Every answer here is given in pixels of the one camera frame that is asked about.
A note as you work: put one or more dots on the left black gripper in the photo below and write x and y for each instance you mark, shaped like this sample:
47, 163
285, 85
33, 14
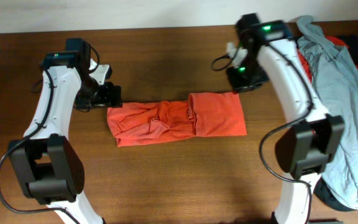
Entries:
110, 98

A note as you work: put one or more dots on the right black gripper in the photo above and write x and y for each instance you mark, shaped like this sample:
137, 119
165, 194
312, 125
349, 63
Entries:
240, 86

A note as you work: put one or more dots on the orange red printed t-shirt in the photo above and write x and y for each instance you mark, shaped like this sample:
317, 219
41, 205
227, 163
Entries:
201, 115

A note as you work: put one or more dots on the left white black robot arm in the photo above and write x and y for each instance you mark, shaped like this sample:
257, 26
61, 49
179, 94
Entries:
47, 168

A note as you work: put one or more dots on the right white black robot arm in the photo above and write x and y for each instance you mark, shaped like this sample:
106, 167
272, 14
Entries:
268, 52

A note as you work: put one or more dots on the light grey shirt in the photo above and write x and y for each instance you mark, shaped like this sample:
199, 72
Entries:
335, 79

